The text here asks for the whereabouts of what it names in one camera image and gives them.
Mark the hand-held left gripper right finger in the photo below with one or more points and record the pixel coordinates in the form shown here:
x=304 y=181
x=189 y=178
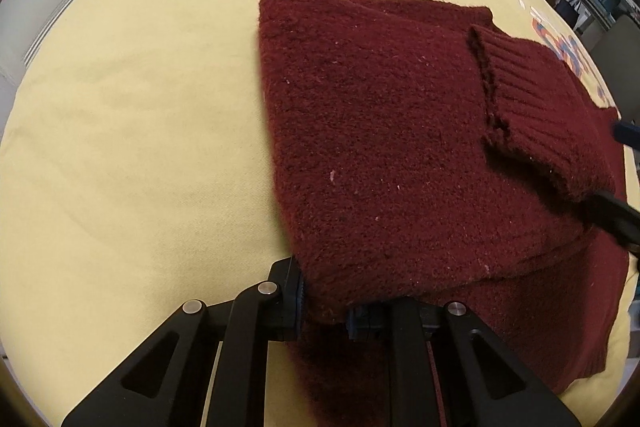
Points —
x=362 y=322

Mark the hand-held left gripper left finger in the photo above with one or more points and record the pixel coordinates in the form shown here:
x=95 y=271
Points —
x=287 y=302

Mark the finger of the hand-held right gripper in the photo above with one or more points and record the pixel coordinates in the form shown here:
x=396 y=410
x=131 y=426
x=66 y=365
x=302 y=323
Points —
x=626 y=132
x=617 y=214

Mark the dark red knitted sweater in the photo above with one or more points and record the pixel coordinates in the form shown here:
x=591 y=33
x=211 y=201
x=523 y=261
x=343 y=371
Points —
x=380 y=147

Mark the grey chair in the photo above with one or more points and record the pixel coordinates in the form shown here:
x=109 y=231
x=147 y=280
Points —
x=617 y=42

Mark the yellow printed bed blanket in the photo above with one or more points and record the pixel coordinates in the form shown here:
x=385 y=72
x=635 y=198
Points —
x=135 y=132

